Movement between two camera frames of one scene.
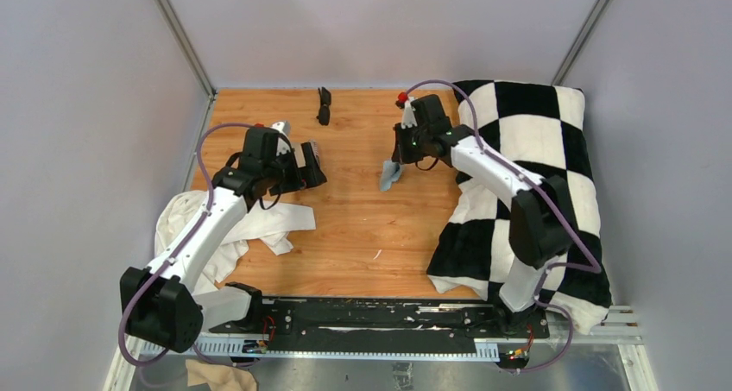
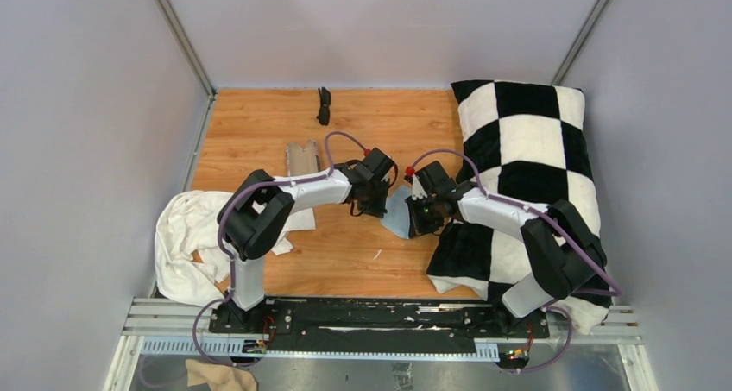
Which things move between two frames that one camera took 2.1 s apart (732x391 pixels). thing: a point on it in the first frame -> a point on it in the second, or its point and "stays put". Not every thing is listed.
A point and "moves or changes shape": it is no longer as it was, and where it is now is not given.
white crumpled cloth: [261, 224] stays put
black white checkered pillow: [543, 128] stays put
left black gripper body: [284, 173] -> [374, 203]
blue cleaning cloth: [390, 173] moves or changes shape
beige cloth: [218, 377] stays put
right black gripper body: [420, 137] -> [426, 217]
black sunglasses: [324, 110] stays put
